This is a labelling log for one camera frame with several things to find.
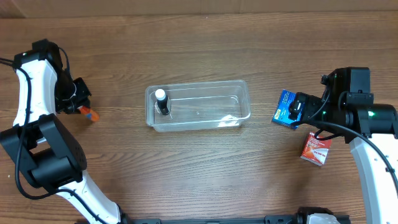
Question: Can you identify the orange tube white cap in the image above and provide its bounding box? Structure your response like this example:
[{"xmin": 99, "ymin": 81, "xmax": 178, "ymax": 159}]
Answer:
[{"xmin": 78, "ymin": 106, "xmax": 100, "ymax": 122}]

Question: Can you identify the blue lozenge packet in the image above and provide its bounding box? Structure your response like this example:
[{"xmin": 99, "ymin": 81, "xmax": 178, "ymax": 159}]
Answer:
[{"xmin": 272, "ymin": 90, "xmax": 297, "ymax": 129}]

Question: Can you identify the clear plastic container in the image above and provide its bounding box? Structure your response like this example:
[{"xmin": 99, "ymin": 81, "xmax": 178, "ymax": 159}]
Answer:
[{"xmin": 145, "ymin": 80, "xmax": 251, "ymax": 133}]

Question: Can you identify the black bottle white cap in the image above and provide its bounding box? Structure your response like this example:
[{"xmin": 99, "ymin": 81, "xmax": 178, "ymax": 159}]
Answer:
[{"xmin": 155, "ymin": 89, "xmax": 170, "ymax": 115}]

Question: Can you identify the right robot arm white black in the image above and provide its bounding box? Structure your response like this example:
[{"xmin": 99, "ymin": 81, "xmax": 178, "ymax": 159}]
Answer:
[{"xmin": 288, "ymin": 67, "xmax": 397, "ymax": 223}]

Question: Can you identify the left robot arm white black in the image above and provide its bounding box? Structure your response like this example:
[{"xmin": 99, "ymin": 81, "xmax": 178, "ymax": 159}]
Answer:
[{"xmin": 1, "ymin": 39, "xmax": 130, "ymax": 223}]

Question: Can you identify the red medicine box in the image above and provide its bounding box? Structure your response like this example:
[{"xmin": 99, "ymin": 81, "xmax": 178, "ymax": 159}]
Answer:
[{"xmin": 300, "ymin": 132, "xmax": 332, "ymax": 166}]

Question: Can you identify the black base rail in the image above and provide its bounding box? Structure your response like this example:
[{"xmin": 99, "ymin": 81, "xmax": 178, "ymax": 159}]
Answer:
[{"xmin": 128, "ymin": 207, "xmax": 351, "ymax": 224}]

